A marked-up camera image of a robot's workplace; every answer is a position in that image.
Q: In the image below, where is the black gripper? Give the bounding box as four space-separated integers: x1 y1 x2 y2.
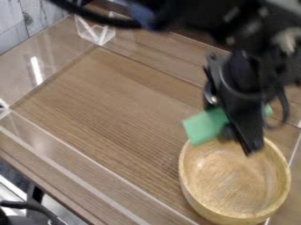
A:
202 51 291 156

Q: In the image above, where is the green rectangular block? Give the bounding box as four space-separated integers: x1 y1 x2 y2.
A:
182 105 273 147

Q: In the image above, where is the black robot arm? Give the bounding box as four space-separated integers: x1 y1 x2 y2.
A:
130 0 301 155

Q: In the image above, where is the round wooden bowl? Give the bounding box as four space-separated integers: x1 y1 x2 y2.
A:
180 140 292 225

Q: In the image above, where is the black metal table leg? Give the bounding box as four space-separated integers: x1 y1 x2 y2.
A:
24 182 68 225

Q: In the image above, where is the clear acrylic corner bracket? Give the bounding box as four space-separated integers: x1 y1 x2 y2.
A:
74 15 115 46

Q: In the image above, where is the black cable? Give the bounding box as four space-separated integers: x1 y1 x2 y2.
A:
46 0 146 30

